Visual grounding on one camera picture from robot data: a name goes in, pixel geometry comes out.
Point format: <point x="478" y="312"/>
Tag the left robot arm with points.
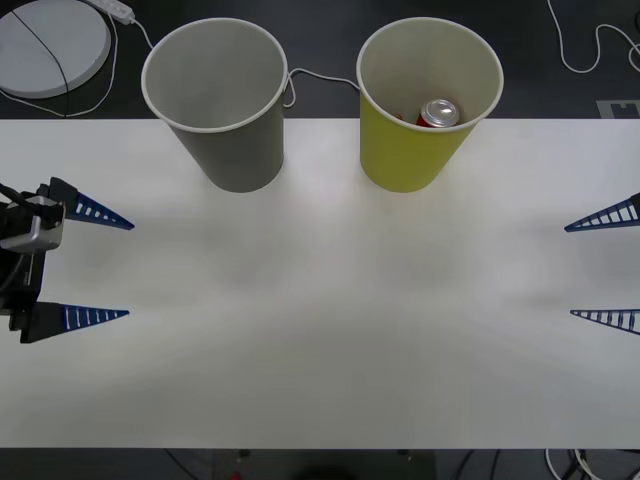
<point x="30" y="235"/>

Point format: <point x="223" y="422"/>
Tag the round white disc base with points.
<point x="30" y="60"/>

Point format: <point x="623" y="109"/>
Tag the yellow-green plastic waste bin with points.
<point x="400" y="155"/>

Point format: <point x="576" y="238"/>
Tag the red drink can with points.
<point x="440" y="112"/>

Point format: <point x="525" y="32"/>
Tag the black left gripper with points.
<point x="22" y="280"/>

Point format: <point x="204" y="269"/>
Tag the white power strip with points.
<point x="115" y="7"/>

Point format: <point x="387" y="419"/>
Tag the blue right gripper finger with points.
<point x="631" y="320"/>
<point x="627" y="212"/>

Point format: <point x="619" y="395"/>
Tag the grey floor marker plate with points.
<point x="607" y="107"/>

